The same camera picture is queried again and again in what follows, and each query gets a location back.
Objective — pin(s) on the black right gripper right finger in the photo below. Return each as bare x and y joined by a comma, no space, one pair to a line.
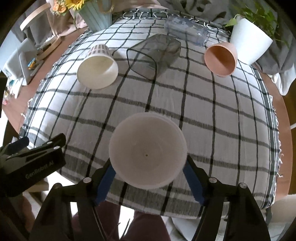
244,220

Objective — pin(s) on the white plastic cup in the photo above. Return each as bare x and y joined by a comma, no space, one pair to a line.
147,150

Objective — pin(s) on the plaid paper cup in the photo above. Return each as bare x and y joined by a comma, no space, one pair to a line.
98,70

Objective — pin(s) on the smoky grey glass cup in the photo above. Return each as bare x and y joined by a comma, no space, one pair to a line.
153,56

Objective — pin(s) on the round wooden tray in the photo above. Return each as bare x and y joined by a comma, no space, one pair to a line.
48,47

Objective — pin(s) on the black white checked tablecloth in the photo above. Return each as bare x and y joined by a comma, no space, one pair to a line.
228,123

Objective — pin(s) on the yellow sunflower bouquet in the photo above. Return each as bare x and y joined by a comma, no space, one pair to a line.
61,7

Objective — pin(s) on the light blue ribbed vase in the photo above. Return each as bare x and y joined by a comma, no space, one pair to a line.
97,15

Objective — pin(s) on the grey patterned blanket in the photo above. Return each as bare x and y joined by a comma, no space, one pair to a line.
278,61

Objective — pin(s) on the white plant pot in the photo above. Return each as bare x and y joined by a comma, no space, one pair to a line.
250,41

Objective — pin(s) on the green potted plant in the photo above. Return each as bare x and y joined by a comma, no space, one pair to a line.
264,19

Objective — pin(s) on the clear plastic tumbler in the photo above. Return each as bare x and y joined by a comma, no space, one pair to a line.
187,30

